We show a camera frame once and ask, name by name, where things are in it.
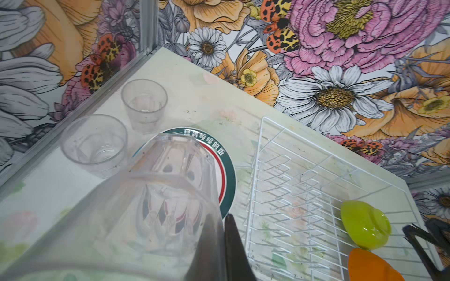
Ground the red green rimmed plate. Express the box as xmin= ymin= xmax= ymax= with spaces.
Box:
xmin=132 ymin=127 xmax=237 ymax=219

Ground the white wire dish rack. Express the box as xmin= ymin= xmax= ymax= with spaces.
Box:
xmin=244 ymin=117 xmax=431 ymax=281

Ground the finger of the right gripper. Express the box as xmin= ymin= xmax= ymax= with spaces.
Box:
xmin=402 ymin=217 xmax=450 ymax=281

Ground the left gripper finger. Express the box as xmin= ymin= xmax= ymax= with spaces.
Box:
xmin=225 ymin=214 xmax=257 ymax=281

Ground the green plastic bowl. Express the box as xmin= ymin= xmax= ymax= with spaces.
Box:
xmin=341 ymin=200 xmax=391 ymax=250

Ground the orange plastic bowl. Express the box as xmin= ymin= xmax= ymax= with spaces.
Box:
xmin=348 ymin=248 xmax=405 ymax=281

